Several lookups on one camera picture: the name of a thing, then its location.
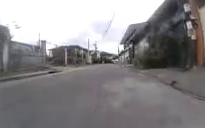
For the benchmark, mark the low building with columns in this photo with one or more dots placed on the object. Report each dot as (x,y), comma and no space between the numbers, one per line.
(70,54)

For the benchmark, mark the grey asphalt road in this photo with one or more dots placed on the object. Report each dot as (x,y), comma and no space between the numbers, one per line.
(96,100)

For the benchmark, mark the dark roofed building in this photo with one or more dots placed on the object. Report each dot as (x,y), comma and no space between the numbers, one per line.
(150,36)

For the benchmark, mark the bush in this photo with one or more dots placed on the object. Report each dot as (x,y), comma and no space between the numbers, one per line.
(163,53)

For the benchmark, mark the grey concrete pavement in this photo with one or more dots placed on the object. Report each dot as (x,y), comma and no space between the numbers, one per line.
(21,75)
(186,81)

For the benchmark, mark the brown pole with meters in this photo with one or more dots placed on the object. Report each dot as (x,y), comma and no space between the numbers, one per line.
(192,33)

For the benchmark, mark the grey concrete wall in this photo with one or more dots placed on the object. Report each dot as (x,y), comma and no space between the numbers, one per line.
(20,58)

